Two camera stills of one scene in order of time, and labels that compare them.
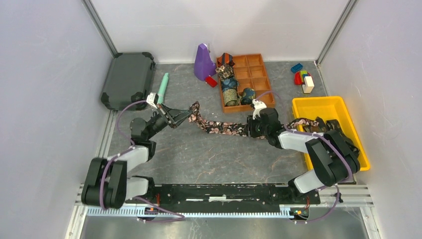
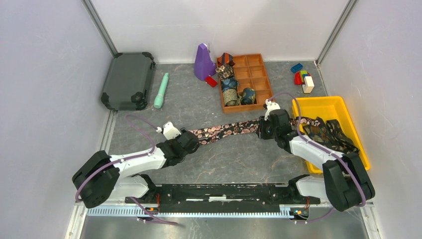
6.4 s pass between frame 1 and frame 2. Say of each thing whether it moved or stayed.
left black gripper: moved
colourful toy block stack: stayed
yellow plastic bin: stayed
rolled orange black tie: stayed
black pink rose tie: moved
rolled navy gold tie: stayed
